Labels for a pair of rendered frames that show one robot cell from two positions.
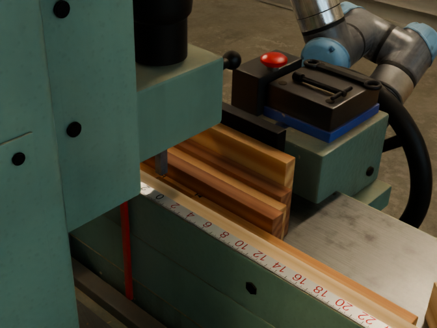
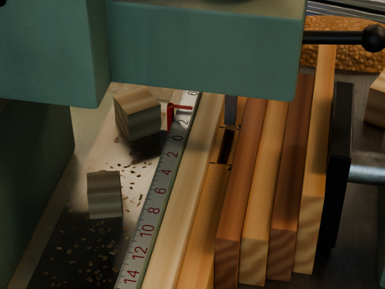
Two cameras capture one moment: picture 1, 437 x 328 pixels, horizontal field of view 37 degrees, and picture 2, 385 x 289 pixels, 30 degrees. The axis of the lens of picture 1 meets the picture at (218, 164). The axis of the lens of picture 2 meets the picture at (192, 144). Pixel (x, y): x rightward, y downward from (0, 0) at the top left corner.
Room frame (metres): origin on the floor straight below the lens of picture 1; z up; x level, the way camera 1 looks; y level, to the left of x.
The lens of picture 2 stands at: (0.28, -0.32, 1.31)
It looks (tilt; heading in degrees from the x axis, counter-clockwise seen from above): 40 degrees down; 60
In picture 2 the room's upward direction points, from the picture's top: straight up
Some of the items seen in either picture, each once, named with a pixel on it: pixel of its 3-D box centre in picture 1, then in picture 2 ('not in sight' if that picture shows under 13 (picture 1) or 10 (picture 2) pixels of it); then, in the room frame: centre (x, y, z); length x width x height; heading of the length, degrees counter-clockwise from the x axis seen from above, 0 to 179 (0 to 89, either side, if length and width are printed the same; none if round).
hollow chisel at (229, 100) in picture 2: (160, 151); (231, 96); (0.54, 0.06, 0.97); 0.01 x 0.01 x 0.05; 49
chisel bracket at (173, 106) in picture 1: (142, 108); (207, 35); (0.53, 0.07, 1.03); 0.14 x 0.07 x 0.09; 139
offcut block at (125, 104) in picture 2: not in sight; (137, 113); (0.55, 0.26, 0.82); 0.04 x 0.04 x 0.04; 88
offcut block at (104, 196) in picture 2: not in sight; (104, 194); (0.47, 0.16, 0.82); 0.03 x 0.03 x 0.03; 66
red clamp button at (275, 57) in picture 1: (274, 59); not in sight; (0.67, -0.06, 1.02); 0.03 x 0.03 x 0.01
